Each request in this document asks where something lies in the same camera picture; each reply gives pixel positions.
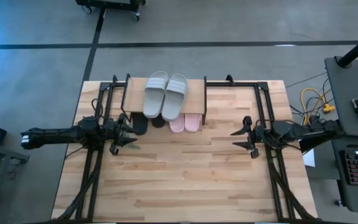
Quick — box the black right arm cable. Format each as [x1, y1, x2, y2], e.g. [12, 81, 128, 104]
[254, 119, 277, 132]

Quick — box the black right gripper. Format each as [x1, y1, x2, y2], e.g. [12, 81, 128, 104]
[230, 115, 272, 151]

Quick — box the pink rubber slide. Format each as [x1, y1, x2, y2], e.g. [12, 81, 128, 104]
[168, 113, 186, 134]
[183, 113, 203, 133]

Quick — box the black metal rig frame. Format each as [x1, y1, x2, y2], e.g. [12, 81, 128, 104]
[53, 73, 318, 223]

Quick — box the wooden shelf with black frame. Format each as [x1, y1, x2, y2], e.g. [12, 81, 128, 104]
[119, 73, 208, 127]

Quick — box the black power strip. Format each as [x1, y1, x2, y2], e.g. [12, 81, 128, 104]
[309, 114, 323, 126]

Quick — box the black desk support bar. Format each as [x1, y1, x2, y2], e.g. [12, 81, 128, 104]
[299, 136, 334, 154]

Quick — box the black wheeled cart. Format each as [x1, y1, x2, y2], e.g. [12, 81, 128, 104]
[75, 0, 147, 22]

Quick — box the black pole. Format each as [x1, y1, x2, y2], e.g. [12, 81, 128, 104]
[336, 27, 358, 68]

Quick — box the dark metal stand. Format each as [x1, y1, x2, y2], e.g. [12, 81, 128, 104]
[0, 139, 31, 224]

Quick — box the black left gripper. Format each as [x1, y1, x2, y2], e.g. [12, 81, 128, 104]
[103, 113, 144, 148]

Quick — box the grey desk top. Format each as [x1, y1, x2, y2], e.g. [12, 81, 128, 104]
[324, 55, 358, 139]

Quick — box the grey rubber slide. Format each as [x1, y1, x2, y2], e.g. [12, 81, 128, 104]
[142, 70, 170, 119]
[160, 73, 189, 123]

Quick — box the grey keyboard desk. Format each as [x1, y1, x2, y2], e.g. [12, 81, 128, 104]
[331, 134, 358, 215]

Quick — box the black rubber slide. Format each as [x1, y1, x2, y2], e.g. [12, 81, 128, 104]
[131, 112, 149, 136]
[150, 116, 167, 129]

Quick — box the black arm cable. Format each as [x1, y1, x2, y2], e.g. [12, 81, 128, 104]
[91, 98, 106, 118]
[254, 119, 277, 132]

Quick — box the yellow extension cable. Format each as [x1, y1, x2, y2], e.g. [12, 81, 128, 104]
[300, 87, 336, 126]

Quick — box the white paper sheet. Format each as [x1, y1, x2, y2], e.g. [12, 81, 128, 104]
[301, 148, 316, 168]

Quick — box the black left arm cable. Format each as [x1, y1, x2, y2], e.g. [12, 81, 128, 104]
[91, 98, 106, 118]

